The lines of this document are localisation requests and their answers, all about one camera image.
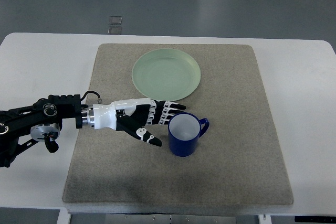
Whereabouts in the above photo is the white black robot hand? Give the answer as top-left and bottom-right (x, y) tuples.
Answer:
(90, 98), (186, 147)

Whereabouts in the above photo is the blue mug white inside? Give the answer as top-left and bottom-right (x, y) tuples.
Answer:
(168, 112), (209, 157)

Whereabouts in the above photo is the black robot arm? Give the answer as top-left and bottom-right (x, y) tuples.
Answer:
(1, 90), (101, 168)

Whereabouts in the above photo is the light green plate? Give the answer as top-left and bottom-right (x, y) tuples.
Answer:
(132, 48), (201, 101)

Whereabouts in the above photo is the metal floor socket plate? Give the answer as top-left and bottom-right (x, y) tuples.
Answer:
(108, 16), (123, 35)

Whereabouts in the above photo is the grey felt mat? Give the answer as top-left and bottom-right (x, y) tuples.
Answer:
(62, 44), (293, 215)

